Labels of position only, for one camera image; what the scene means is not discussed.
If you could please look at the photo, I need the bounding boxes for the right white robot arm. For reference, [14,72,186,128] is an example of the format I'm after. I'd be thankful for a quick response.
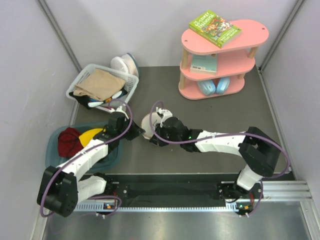
[144,112,281,198]

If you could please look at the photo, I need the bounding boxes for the beige folded cloth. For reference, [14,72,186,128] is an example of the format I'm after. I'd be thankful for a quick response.
[73,69,126,101]

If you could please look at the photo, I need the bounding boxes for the teal plastic tub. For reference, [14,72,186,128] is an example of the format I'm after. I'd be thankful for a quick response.
[45,122,123,174]

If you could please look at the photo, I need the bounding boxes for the pink three-tier shelf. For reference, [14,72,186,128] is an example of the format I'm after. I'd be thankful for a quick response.
[178,19,269,100]

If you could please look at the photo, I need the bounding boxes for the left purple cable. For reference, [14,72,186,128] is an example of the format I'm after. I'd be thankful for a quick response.
[39,98,133,218]

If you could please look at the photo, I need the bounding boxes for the white mesh laundry bag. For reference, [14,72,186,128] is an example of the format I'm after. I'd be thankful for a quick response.
[140,111,161,140]

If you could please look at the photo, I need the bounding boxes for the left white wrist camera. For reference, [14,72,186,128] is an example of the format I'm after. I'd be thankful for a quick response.
[110,105,128,117]

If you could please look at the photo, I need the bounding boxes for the light blue headphones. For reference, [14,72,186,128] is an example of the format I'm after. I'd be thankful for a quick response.
[197,76,231,96]

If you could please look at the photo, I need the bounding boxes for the dark red knit cloth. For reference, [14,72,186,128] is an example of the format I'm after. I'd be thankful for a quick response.
[57,127,84,158]

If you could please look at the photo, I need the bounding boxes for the yellow cloth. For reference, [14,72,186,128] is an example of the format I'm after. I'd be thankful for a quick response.
[78,128,103,148]

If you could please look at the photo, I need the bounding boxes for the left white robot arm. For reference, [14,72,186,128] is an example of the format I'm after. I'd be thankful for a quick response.
[36,111,145,217]

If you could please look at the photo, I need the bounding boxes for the white plastic basket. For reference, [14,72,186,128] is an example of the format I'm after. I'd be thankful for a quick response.
[66,63,139,113]

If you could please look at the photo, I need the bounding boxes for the teal book on shelf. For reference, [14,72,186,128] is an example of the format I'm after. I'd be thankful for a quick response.
[190,54,218,75]

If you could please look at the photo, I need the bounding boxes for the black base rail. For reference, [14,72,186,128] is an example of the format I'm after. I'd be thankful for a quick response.
[74,173,263,208]

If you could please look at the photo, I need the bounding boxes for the black white garment in basket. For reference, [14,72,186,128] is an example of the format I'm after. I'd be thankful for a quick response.
[68,88,128,110]

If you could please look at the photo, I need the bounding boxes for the green paperback book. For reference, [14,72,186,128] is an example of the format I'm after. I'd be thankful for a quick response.
[188,10,242,49]

